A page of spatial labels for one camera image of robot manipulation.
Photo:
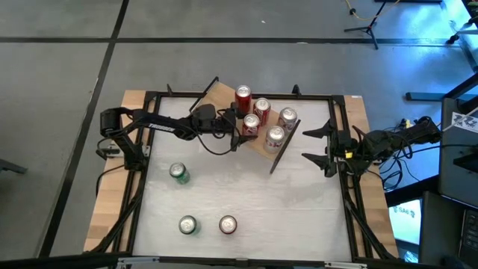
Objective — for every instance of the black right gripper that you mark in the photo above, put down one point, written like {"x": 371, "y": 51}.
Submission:
{"x": 341, "y": 149}

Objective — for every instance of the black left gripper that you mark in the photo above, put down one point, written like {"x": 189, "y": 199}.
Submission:
{"x": 224, "y": 123}

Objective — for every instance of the red Coca-Cola can dark figure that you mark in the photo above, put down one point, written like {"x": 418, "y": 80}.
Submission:
{"x": 251, "y": 120}

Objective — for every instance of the red Coca-Cola original taste can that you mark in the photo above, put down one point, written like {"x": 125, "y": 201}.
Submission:
{"x": 262, "y": 104}

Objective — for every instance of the red Coke Zero can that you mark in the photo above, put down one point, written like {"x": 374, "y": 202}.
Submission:
{"x": 228, "y": 224}
{"x": 243, "y": 91}

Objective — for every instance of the silver Diet Coke can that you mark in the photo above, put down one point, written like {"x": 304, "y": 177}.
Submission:
{"x": 288, "y": 116}
{"x": 276, "y": 133}

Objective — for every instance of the green Sprite can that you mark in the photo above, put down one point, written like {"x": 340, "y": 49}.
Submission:
{"x": 187, "y": 224}
{"x": 177, "y": 170}

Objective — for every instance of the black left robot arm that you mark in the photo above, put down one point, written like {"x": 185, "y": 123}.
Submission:
{"x": 160, "y": 127}

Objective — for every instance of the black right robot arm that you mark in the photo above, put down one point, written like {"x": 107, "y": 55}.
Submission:
{"x": 396, "y": 140}

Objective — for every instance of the wooden shelf rack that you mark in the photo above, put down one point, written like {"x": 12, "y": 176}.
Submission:
{"x": 220, "y": 99}

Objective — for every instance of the light wooden table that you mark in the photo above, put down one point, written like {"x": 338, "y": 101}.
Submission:
{"x": 317, "y": 97}

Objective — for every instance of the computer screen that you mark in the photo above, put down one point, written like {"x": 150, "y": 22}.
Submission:
{"x": 405, "y": 220}

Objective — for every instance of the black desk leg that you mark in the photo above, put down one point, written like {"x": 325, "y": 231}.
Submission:
{"x": 425, "y": 96}

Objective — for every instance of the black tripod stand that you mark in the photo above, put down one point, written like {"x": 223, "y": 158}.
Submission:
{"x": 369, "y": 29}

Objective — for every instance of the dark desk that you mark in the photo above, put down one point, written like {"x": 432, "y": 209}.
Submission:
{"x": 459, "y": 168}

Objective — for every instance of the white printed paper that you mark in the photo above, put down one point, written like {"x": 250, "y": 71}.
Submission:
{"x": 465, "y": 121}

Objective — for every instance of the black desk unit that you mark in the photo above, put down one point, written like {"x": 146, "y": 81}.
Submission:
{"x": 444, "y": 231}

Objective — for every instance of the black keyboard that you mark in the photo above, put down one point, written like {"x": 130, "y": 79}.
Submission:
{"x": 471, "y": 231}

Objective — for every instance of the office chair base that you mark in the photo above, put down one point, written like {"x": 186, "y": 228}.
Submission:
{"x": 463, "y": 31}

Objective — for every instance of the black stand foot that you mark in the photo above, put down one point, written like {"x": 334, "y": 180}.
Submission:
{"x": 11, "y": 166}

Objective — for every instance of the black frame bracket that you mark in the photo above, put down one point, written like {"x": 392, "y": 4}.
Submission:
{"x": 170, "y": 90}
{"x": 295, "y": 90}

